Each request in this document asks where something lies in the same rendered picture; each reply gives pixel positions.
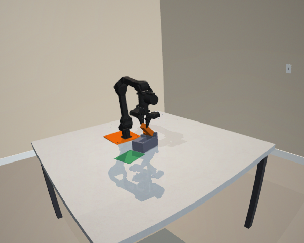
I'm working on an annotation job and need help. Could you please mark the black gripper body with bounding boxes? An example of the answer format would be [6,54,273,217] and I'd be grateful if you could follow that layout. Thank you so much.
[129,103,160,119]

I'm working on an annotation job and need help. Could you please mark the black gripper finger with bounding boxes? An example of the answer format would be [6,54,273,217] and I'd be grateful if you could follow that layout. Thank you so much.
[144,118,151,128]
[136,115,144,124]

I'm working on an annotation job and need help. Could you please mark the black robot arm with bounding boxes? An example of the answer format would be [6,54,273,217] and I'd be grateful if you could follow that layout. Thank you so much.
[114,76,158,140]

